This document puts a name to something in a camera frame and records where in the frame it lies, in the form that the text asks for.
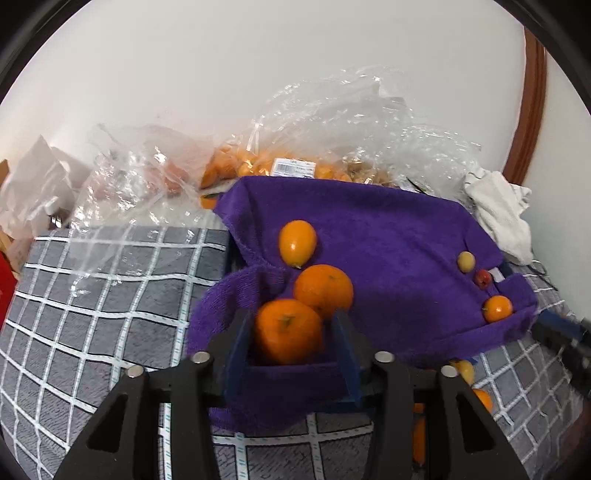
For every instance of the grey checked blanket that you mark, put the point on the grey checked blanket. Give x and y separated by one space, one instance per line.
92 323

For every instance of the small red fruit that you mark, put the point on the small red fruit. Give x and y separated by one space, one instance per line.
483 278

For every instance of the crumpled clear plastic bag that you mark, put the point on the crumpled clear plastic bag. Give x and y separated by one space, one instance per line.
346 110

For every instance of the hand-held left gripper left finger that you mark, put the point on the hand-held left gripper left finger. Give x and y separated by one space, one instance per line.
235 350

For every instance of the white plastic bag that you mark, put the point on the white plastic bag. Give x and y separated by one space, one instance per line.
37 184

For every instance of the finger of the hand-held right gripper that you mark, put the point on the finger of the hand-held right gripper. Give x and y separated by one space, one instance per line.
582 378
558 330

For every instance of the brown wooden door frame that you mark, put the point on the brown wooden door frame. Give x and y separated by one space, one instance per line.
531 106

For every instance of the red paper bag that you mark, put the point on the red paper bag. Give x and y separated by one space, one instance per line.
4 290

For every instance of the white cloth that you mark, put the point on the white cloth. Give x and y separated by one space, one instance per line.
501 212

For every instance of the clear bag with reddish contents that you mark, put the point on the clear bag with reddish contents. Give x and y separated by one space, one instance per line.
138 175

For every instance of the small yellow-green fruit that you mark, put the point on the small yellow-green fruit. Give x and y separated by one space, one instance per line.
464 369
466 261

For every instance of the orange tangerine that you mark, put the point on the orange tangerine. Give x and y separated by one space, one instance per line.
418 408
497 308
298 242
323 290
419 434
482 399
288 330

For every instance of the clear bag of oranges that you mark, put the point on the clear bag of oranges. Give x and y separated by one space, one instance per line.
240 161

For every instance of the purple towel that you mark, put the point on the purple towel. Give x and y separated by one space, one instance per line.
392 240

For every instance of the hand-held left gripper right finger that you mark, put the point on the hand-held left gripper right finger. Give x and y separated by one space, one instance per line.
346 360

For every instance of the clear bag of brown fruit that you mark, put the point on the clear bag of brown fruit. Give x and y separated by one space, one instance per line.
364 174

